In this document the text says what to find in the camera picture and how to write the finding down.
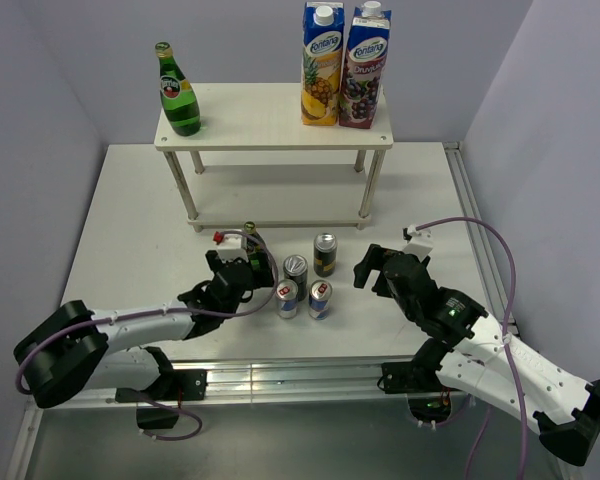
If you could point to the grape juice carton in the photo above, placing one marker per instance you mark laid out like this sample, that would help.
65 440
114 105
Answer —
364 61

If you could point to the aluminium front rail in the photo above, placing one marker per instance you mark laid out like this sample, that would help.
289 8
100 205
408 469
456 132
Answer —
289 381

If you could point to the green Perrier bottle front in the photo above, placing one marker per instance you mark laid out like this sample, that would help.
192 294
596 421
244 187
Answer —
178 99

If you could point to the aluminium side rail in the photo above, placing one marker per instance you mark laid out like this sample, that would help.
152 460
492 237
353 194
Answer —
496 294

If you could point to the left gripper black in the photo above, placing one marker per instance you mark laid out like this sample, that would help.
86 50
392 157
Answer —
260 278

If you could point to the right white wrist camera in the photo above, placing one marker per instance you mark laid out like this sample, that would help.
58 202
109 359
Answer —
417 242

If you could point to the Red Bull can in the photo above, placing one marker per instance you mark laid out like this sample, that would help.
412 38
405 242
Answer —
286 295
320 294

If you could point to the dark energy can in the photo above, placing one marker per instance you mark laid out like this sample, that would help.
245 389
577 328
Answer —
295 268
324 254

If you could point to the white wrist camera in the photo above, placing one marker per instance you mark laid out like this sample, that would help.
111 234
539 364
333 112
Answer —
230 246
417 242

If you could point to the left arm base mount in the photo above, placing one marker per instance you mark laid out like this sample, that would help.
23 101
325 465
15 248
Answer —
162 405

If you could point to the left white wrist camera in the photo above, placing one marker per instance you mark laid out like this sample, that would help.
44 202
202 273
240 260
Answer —
230 246

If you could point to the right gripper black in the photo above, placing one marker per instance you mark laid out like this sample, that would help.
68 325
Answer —
372 259

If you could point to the white two-tier shelf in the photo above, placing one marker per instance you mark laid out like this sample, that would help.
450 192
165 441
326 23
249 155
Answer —
253 159

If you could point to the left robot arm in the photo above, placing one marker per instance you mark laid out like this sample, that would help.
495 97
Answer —
78 348

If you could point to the pineapple juice carton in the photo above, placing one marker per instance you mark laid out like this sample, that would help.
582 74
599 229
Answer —
323 30

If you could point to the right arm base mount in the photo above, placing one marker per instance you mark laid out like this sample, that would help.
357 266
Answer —
428 400

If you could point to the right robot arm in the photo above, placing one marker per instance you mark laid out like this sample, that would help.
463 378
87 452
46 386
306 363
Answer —
466 350

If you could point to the green perrier bottle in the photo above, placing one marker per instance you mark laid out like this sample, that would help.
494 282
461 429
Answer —
178 99
254 240

